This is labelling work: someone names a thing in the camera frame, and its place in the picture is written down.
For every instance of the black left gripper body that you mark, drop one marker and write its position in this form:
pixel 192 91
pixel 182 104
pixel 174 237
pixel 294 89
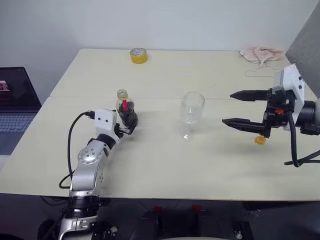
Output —
pixel 117 131

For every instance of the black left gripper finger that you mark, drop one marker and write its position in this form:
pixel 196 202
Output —
pixel 128 130

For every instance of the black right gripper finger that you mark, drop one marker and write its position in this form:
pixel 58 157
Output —
pixel 247 125
pixel 250 95

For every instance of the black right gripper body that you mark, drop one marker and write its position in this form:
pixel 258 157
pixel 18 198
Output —
pixel 276 112

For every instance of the clear bottle with dark drink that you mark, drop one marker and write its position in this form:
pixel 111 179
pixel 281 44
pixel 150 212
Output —
pixel 126 112

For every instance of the clear plastic cup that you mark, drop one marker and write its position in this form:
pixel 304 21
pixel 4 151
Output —
pixel 191 112

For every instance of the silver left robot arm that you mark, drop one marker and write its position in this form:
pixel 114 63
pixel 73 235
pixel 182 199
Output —
pixel 86 170

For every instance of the yellow bottle cap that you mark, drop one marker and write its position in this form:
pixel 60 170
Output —
pixel 260 140

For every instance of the pink fluffy cloth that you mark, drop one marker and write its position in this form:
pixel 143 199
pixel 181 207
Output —
pixel 262 53

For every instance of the yellow tape roll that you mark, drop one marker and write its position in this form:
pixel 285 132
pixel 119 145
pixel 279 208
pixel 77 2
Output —
pixel 138 56

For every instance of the grey laptop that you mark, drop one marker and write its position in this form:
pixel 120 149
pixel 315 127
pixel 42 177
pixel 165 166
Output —
pixel 15 110

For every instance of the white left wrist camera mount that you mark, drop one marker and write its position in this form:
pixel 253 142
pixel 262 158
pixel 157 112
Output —
pixel 105 121

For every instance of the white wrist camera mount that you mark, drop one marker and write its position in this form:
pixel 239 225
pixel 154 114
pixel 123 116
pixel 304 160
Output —
pixel 295 82
pixel 105 121

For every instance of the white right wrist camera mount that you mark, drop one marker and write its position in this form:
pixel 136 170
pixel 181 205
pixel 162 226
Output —
pixel 295 82

